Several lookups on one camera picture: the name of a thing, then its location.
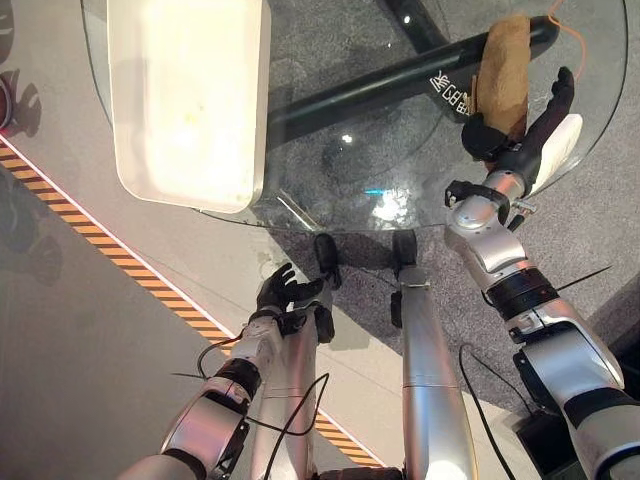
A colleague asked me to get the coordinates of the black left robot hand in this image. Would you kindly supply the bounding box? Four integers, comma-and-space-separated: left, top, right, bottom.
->
255, 262, 325, 317

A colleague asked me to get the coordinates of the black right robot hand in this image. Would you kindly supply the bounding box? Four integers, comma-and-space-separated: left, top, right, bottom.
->
459, 66, 585, 197

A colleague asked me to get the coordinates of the brown cloth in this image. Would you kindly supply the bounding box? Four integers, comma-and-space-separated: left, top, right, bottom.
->
471, 13, 533, 140

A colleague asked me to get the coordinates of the white rectangular basket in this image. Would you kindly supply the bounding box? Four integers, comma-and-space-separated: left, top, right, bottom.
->
106, 0, 273, 215

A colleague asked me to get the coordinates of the dark left robot foot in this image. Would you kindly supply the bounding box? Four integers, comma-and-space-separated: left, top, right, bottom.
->
312, 232, 343, 290

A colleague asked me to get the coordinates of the dark robot foot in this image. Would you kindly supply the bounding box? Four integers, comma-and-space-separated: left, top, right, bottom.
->
312, 232, 343, 290
391, 229, 418, 279

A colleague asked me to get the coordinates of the silver left robot leg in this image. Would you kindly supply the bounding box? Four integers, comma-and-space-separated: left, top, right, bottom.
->
248, 287, 337, 480

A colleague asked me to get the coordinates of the silver robot leg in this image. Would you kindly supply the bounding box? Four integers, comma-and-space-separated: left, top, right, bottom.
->
248, 287, 337, 480
390, 266, 479, 480

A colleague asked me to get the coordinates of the dark right robot foot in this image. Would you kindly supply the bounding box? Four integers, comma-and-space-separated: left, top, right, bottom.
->
391, 229, 418, 279

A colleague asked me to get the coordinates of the yellow black striped floor tape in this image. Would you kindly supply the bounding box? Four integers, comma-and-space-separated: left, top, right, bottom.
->
0, 136, 387, 469

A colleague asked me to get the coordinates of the silver right robot leg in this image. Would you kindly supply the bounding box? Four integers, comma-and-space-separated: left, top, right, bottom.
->
390, 266, 479, 480

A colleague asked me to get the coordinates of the black box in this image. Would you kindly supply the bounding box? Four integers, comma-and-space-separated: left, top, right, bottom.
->
516, 408, 587, 480

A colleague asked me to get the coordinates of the orange string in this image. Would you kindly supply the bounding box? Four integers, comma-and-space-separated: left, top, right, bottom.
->
546, 0, 588, 84

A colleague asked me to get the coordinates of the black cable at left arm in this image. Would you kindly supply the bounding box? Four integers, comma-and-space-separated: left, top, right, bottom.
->
171, 337, 332, 480

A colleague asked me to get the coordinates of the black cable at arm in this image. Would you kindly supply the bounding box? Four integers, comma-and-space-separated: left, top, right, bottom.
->
458, 343, 534, 480
171, 337, 332, 480

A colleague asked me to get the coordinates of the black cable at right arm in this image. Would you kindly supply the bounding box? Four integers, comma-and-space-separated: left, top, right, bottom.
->
458, 343, 534, 480

